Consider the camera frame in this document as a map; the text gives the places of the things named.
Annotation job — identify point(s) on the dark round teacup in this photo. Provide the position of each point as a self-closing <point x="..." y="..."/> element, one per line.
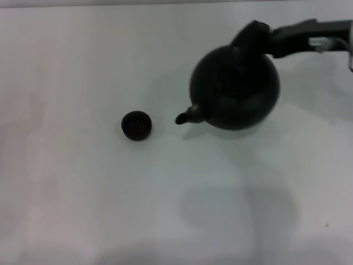
<point x="136" y="127"/>

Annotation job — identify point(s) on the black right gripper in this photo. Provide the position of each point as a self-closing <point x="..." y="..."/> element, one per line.
<point x="331" y="31"/>

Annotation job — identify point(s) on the black round teapot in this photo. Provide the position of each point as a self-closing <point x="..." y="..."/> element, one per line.
<point x="234" y="91"/>

